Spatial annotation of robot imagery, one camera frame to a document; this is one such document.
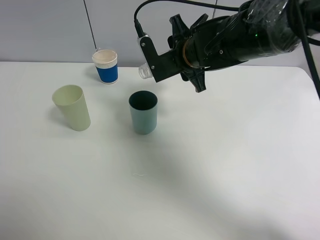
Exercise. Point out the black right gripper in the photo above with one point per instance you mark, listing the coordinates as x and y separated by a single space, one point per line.
175 62

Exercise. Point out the clear water bottle green label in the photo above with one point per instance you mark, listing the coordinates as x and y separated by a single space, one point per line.
145 72

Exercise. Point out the teal plastic cup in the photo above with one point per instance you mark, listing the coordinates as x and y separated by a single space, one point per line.
143 109

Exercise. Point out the blue white paper cup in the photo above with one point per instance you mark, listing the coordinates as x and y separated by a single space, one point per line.
106 63

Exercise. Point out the pale green plastic cup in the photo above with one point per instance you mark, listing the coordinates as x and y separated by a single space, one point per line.
71 102

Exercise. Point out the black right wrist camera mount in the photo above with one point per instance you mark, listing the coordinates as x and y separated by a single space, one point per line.
155 61

